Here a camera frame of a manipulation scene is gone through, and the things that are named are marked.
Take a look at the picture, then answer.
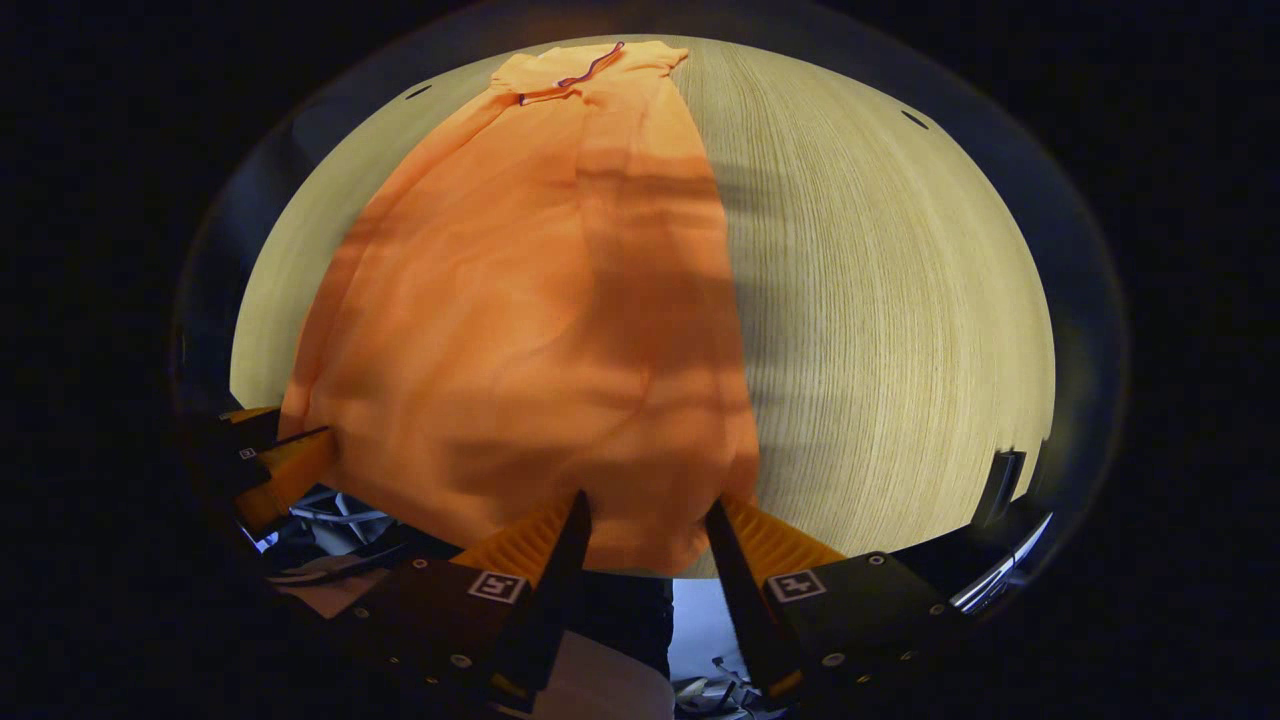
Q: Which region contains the orange T-shirt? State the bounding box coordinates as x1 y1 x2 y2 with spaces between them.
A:
278 40 761 579

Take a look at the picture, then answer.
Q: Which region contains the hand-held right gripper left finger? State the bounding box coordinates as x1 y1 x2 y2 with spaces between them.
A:
330 490 593 716

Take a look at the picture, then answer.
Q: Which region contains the white flat object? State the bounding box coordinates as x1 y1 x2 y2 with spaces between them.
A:
530 630 681 720

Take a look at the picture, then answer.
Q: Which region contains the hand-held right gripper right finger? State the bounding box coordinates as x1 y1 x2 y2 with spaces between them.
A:
705 497 976 706

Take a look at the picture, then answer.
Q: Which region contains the dark rectangular object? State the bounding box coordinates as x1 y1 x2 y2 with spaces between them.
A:
985 450 1028 523

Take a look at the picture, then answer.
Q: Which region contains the person's dark clothing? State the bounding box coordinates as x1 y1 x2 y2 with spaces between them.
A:
575 572 676 681

